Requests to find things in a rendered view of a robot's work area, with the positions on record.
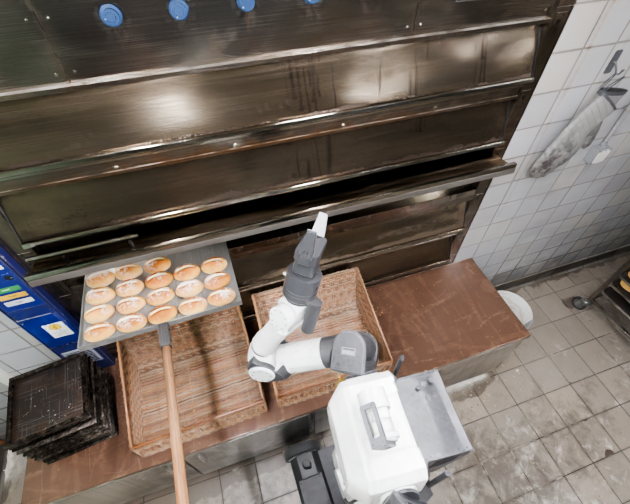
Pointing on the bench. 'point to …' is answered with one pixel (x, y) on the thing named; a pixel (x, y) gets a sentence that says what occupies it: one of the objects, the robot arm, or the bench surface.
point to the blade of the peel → (166, 286)
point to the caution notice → (57, 329)
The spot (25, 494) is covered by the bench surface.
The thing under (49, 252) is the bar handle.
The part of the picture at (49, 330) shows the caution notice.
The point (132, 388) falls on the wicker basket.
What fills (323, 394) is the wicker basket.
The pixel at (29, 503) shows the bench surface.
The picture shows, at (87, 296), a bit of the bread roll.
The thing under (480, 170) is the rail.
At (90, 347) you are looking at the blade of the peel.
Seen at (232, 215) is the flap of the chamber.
